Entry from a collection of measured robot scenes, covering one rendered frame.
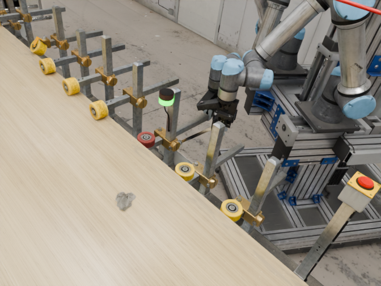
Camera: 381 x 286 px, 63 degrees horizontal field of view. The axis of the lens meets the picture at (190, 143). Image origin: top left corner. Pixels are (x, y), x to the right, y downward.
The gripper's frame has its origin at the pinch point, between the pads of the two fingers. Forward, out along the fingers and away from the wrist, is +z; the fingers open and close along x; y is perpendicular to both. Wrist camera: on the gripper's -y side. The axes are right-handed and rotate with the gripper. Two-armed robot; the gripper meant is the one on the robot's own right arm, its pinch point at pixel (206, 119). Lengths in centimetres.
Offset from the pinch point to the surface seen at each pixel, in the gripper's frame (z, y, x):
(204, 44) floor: 87, 224, 198
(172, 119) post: -18.0, -31.9, -5.7
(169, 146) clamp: -3.6, -33.2, -7.0
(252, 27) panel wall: 42, 237, 133
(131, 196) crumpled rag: -10, -67, -23
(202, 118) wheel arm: -3.9, -5.2, -1.3
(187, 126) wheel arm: -4.1, -16.6, -1.4
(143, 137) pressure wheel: -8.9, -42.2, 0.8
